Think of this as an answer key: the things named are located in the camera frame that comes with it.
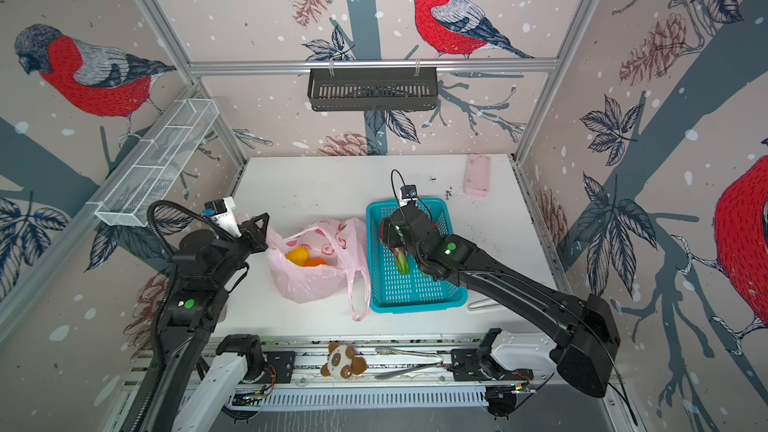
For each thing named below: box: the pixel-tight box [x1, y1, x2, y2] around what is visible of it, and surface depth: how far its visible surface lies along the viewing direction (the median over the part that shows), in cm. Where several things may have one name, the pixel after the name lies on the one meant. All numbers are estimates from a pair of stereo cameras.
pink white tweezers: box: [468, 297, 500, 310], surface depth 85 cm
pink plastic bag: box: [266, 218, 371, 322], surface depth 75 cm
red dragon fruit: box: [389, 247, 411, 275], surface depth 92 cm
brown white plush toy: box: [320, 342, 369, 379], surface depth 74 cm
